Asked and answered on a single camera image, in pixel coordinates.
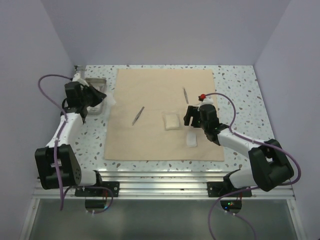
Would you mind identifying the bagged gauze pad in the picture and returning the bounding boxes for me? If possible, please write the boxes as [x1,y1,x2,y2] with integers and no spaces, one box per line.
[162,111,181,131]

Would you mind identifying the steel tweezers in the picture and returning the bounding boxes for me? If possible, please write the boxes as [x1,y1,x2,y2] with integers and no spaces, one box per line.
[182,87,189,104]
[131,106,145,126]

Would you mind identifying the white gauze roll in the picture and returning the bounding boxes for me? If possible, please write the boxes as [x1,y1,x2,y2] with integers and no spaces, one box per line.
[104,92,117,107]
[186,131,197,148]

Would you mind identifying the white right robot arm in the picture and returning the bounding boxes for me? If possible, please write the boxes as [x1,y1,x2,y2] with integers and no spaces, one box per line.
[183,104,294,197]

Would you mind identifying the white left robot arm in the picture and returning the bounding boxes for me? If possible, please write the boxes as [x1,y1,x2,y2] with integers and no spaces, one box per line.
[34,81,107,197]

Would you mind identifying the steel instrument tray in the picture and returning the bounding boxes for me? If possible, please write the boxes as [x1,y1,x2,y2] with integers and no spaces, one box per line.
[82,78,107,115]

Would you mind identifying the beige cloth mat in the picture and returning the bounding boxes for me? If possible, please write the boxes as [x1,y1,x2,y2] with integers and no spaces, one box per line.
[104,69,225,162]

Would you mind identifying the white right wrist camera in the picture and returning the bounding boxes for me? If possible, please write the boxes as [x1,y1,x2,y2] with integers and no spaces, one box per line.
[198,94,214,107]

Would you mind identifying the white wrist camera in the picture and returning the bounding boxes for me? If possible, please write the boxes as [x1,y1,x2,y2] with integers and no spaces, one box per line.
[71,73,87,86]
[198,94,214,107]

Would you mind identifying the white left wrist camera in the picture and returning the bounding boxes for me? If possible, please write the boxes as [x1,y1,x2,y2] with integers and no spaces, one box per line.
[71,73,87,86]

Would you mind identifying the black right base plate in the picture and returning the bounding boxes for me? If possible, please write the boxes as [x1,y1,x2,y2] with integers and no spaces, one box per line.
[206,181,252,198]

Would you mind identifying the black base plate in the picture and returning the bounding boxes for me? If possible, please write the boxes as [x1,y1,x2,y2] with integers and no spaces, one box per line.
[206,181,252,198]
[74,181,120,198]

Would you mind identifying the aluminium rail frame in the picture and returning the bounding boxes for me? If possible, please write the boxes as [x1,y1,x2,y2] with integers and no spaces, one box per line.
[32,65,296,201]

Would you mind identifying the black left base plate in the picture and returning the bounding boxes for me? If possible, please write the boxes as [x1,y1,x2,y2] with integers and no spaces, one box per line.
[74,181,120,198]

